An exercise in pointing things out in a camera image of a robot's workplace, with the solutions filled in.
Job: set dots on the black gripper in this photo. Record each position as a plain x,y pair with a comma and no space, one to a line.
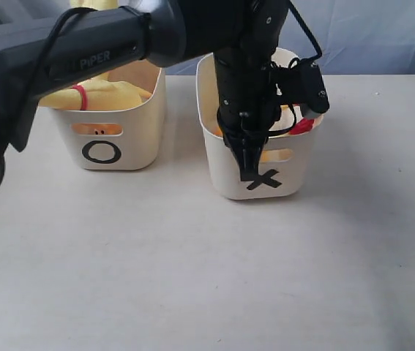
247,108

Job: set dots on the cream bin marked X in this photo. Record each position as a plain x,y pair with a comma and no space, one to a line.
276,179

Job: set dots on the headless yellow chicken body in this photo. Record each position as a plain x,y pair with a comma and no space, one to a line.
298,143

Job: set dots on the cream bin marked O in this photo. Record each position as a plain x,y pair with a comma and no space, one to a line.
118,139

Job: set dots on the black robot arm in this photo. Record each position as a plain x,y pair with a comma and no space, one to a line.
38,57

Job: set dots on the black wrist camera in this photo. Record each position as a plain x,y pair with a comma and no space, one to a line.
302,85

